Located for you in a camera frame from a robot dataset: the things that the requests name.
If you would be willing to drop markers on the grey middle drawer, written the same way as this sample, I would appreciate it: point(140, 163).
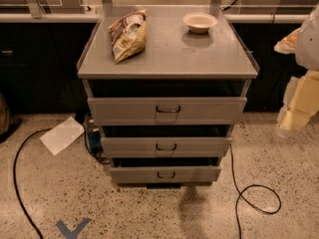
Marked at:
point(150, 147)

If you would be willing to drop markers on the grey top drawer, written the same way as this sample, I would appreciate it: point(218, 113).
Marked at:
point(166, 111)

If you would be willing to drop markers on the grey bottom drawer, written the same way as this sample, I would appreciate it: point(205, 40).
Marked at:
point(165, 174)

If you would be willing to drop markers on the white paper bowl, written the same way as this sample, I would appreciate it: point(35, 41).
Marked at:
point(199, 23)

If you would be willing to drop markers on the white paper sheet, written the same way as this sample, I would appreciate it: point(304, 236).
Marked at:
point(62, 135)

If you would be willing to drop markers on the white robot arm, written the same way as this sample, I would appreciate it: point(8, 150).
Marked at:
point(307, 46)

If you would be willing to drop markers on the grey drawer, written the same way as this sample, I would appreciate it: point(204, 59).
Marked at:
point(150, 147)
point(165, 174)
point(166, 111)

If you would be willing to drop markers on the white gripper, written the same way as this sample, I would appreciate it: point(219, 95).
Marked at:
point(308, 49)

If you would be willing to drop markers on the blue power box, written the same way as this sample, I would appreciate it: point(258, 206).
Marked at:
point(93, 134)

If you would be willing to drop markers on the blue tape floor marker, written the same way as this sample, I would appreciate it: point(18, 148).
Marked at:
point(72, 233)

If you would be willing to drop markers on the yellow brown chip bag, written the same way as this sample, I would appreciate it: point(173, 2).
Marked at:
point(129, 35)

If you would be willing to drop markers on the grey metal drawer cabinet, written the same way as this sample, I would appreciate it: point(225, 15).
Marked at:
point(175, 63)

